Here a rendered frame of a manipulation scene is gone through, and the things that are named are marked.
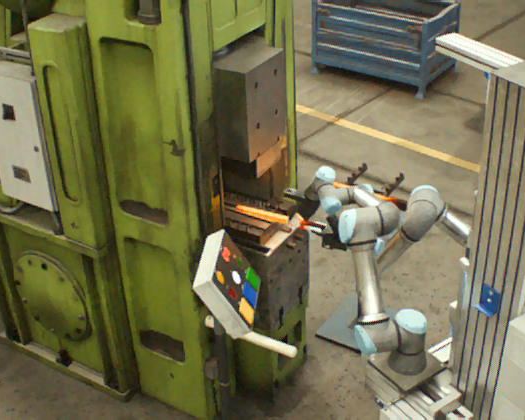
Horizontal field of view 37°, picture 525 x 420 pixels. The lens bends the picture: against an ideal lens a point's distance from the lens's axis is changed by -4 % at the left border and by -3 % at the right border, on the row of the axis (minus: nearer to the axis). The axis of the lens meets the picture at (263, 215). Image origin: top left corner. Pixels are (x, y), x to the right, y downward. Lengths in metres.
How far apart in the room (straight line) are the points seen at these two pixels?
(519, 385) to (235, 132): 1.49
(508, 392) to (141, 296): 1.80
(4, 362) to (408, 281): 2.41
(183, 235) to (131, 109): 0.56
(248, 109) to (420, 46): 4.04
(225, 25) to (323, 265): 2.20
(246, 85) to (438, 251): 2.40
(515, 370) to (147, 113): 1.71
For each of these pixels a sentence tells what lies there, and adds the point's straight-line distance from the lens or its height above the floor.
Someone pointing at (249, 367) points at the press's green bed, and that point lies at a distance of 4.10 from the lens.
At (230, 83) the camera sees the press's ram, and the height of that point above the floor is 1.71.
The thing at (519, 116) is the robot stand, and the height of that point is 1.93.
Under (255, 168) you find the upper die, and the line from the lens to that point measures 3.41.
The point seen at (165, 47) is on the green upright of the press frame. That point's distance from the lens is 3.03.
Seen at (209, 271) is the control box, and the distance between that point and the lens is 3.03.
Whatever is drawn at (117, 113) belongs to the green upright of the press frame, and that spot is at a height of 1.58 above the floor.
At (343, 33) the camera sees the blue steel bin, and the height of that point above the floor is 0.45.
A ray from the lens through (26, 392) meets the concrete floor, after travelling 4.44.
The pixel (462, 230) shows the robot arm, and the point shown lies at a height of 1.14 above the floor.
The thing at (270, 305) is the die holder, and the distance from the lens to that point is 3.75.
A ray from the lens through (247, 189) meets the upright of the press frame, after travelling 3.98.
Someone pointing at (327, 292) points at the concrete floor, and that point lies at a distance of 4.85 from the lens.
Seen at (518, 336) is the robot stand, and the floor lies 1.21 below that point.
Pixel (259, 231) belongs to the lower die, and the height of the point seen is 0.98.
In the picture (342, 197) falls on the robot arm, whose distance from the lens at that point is 3.34.
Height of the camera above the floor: 2.98
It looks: 32 degrees down
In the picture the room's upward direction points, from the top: 2 degrees counter-clockwise
